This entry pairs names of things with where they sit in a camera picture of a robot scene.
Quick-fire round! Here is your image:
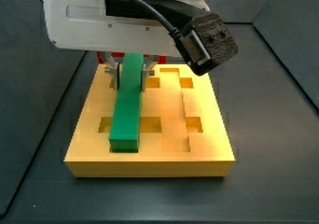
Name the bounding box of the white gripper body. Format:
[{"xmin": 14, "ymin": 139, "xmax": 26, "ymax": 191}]
[{"xmin": 36, "ymin": 0, "xmax": 211, "ymax": 58}]

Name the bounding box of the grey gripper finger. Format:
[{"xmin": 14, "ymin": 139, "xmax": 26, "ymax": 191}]
[
  {"xmin": 140, "ymin": 55, "xmax": 160, "ymax": 91},
  {"xmin": 102, "ymin": 51, "xmax": 120, "ymax": 91}
]

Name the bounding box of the green bar block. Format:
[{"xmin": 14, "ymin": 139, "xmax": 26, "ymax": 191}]
[{"xmin": 108, "ymin": 53, "xmax": 143, "ymax": 153}]

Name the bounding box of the yellow slotted board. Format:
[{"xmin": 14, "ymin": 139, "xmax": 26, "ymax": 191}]
[{"xmin": 66, "ymin": 64, "xmax": 235, "ymax": 177}]

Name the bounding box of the red cross-shaped block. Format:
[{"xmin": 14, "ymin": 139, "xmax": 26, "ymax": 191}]
[{"xmin": 96, "ymin": 51, "xmax": 167, "ymax": 64}]

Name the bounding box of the black camera cable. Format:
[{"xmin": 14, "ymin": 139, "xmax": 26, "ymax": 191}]
[{"xmin": 88, "ymin": 0, "xmax": 198, "ymax": 63}]

